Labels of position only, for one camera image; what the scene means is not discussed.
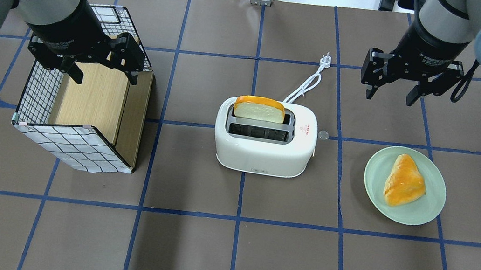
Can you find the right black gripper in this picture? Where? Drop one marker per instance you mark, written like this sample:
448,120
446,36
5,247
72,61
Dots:
426,52

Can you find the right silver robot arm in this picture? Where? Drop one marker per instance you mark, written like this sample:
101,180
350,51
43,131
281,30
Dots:
452,21

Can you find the toast slice in toaster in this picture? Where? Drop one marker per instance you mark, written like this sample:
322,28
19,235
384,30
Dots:
259,108

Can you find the green plate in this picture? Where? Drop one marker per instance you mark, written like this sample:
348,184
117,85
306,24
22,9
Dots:
420,211

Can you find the white toaster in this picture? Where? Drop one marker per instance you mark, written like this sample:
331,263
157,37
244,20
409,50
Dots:
266,148

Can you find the checkered fabric wood box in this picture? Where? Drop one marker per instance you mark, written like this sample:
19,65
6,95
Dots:
95,126

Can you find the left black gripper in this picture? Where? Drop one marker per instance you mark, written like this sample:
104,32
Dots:
67,34

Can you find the triangular orange bread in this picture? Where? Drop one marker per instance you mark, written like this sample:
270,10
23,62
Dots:
405,183

